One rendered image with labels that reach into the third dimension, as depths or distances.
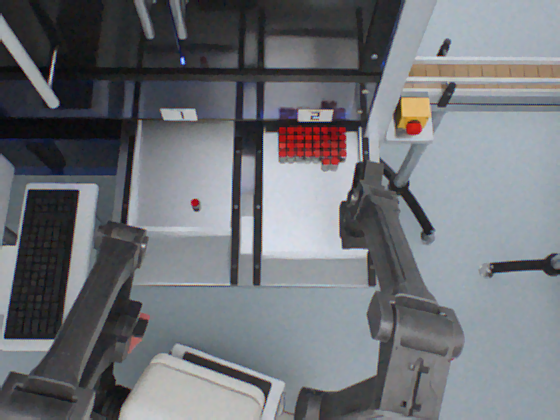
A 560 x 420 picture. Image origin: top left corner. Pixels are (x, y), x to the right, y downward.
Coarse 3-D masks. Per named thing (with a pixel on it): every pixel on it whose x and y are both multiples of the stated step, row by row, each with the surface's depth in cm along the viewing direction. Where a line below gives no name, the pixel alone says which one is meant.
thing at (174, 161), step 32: (160, 128) 167; (192, 128) 167; (224, 128) 167; (160, 160) 164; (192, 160) 164; (224, 160) 164; (160, 192) 160; (192, 192) 160; (224, 192) 160; (128, 224) 154; (160, 224) 157; (192, 224) 157; (224, 224) 157
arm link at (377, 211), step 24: (360, 192) 110; (384, 192) 110; (360, 216) 107; (384, 216) 101; (384, 240) 93; (384, 264) 89; (408, 264) 87; (384, 288) 86; (408, 288) 81; (384, 312) 76; (432, 312) 80; (384, 336) 75; (456, 336) 76
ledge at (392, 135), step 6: (390, 126) 168; (426, 126) 168; (390, 132) 167; (396, 132) 167; (402, 132) 167; (426, 132) 167; (432, 132) 167; (390, 138) 166; (396, 138) 166; (402, 138) 166; (408, 138) 166; (414, 138) 166; (420, 138) 166; (426, 138) 166; (432, 138) 166
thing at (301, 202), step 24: (264, 144) 162; (360, 144) 162; (264, 168) 160; (288, 168) 163; (312, 168) 163; (264, 192) 158; (288, 192) 160; (312, 192) 160; (336, 192) 160; (264, 216) 157; (288, 216) 158; (312, 216) 158; (336, 216) 158; (264, 240) 155; (288, 240) 156; (312, 240) 156; (336, 240) 156
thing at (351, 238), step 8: (344, 200) 128; (344, 208) 128; (344, 216) 125; (344, 224) 125; (344, 232) 126; (352, 232) 123; (360, 232) 122; (344, 240) 125; (352, 240) 125; (360, 240) 125; (344, 248) 125; (352, 248) 125; (360, 248) 125; (368, 248) 125
